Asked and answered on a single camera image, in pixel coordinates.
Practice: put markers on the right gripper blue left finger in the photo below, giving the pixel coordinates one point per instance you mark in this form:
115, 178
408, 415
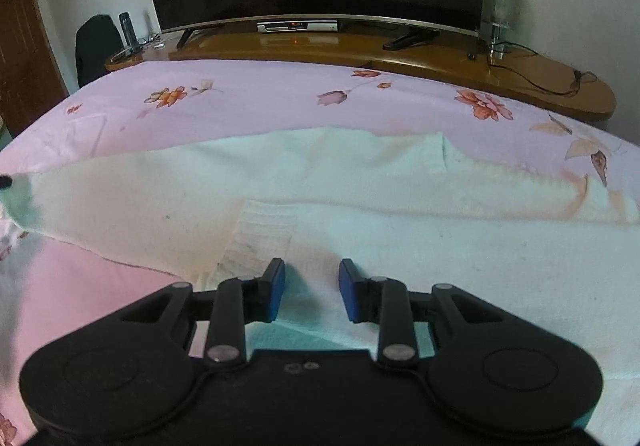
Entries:
238, 302

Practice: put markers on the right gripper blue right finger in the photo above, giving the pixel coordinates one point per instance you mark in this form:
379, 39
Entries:
381, 301

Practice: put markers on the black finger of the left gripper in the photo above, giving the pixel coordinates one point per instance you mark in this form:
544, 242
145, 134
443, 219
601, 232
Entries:
5, 181

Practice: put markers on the white knitted sweater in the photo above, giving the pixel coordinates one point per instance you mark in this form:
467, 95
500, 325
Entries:
544, 237

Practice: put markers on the brown wooden door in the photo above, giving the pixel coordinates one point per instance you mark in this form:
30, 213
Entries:
31, 83

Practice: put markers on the pink floral bed sheet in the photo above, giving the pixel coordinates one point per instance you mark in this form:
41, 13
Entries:
166, 104

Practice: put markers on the black chair back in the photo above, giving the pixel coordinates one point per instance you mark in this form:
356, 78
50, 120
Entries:
96, 41

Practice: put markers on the dark cylindrical bottle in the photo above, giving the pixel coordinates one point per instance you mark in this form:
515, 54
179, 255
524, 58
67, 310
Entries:
128, 31

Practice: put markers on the brown wooden tv cabinet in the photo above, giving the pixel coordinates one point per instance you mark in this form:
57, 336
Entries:
445, 56

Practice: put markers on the silver set-top box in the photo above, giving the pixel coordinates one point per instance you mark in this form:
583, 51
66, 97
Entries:
299, 25

